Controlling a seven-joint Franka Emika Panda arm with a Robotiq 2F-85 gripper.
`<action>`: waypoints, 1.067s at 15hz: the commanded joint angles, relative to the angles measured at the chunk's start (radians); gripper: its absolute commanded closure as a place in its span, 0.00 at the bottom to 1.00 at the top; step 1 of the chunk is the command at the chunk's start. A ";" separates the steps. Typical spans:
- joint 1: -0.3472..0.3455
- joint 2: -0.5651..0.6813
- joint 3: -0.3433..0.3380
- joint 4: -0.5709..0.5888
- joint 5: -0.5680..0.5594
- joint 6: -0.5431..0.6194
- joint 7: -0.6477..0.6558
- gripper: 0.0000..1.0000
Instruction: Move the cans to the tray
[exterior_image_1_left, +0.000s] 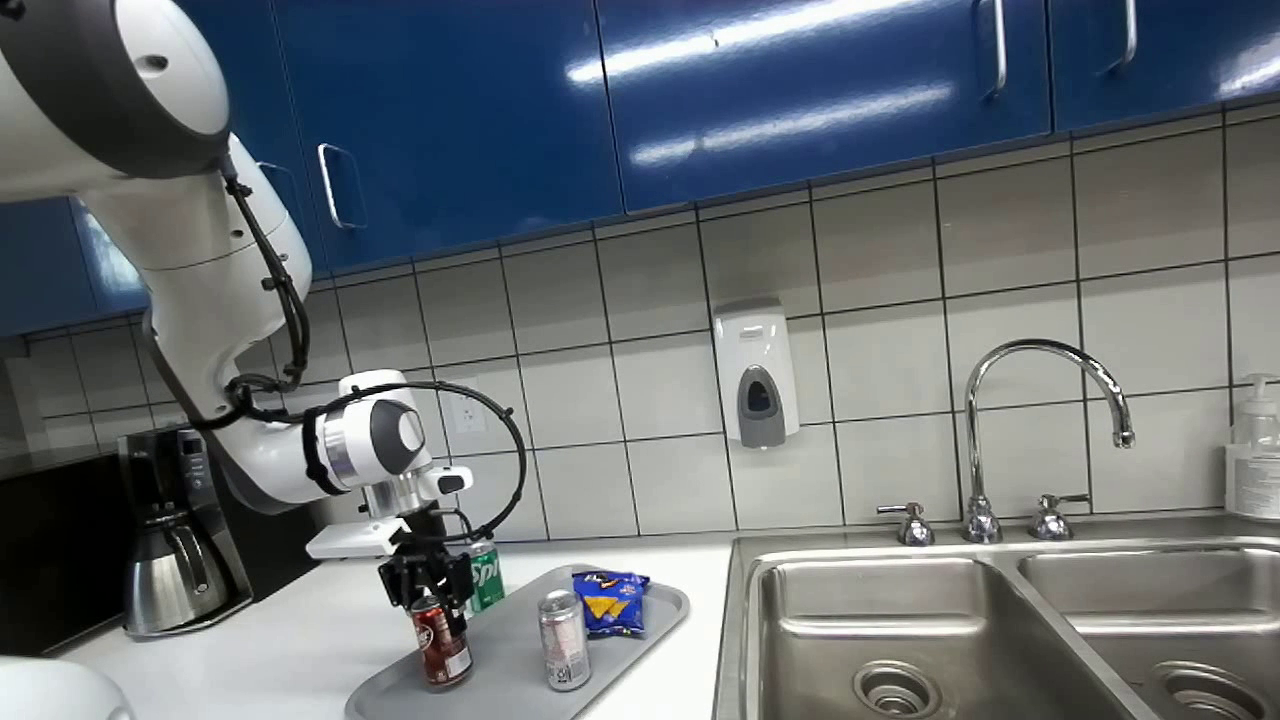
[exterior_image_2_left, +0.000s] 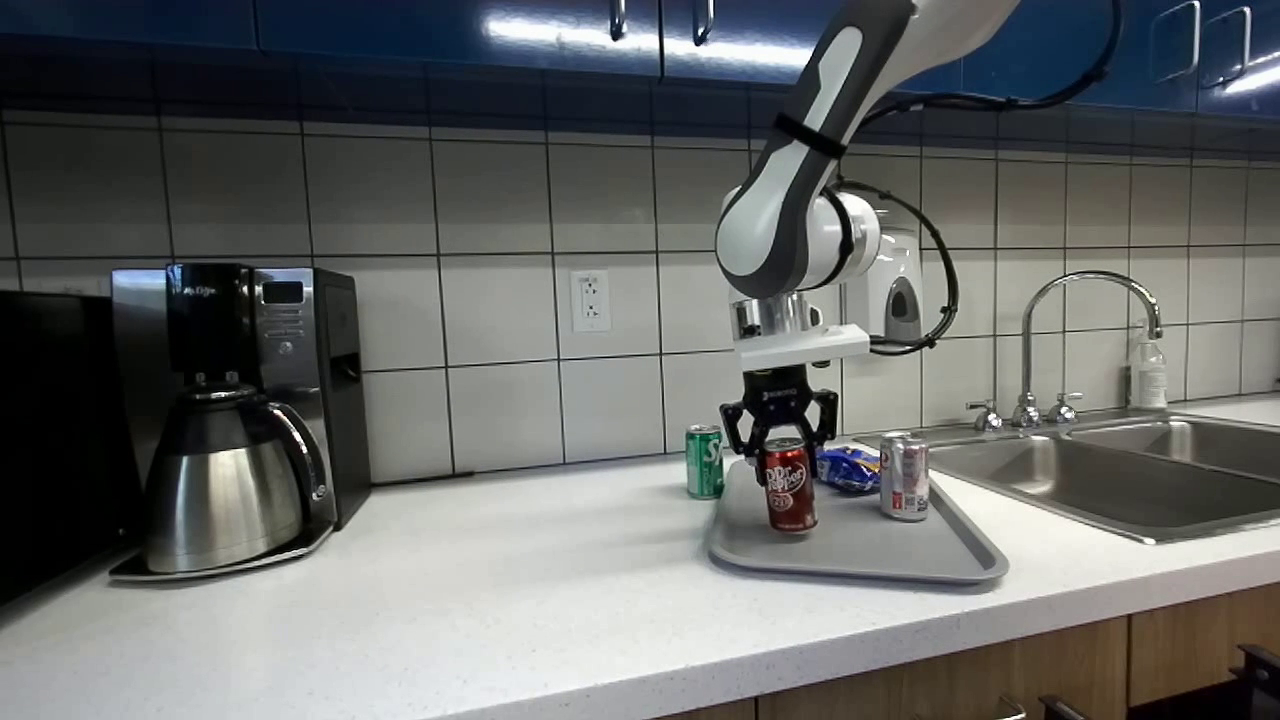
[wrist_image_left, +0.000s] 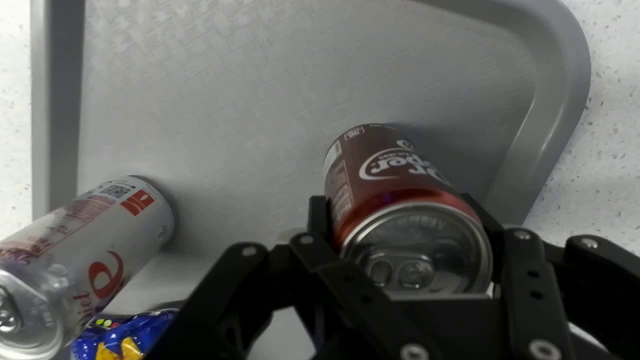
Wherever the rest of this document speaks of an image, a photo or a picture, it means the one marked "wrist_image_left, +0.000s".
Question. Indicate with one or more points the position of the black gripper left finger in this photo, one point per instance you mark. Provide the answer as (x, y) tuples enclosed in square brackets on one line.
[(266, 312)]

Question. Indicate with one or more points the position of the silver soda can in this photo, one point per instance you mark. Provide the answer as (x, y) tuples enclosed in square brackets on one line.
[(101, 246)]

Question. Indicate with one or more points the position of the red soda can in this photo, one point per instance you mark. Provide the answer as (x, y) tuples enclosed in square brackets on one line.
[(380, 180)]

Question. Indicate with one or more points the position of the blue chip bag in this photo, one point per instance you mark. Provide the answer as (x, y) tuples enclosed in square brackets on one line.
[(113, 340)]

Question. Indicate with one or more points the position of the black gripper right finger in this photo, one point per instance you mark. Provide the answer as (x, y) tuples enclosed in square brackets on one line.
[(533, 300)]

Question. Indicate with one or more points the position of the grey plastic tray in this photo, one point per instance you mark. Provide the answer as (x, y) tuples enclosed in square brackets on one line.
[(266, 100)]

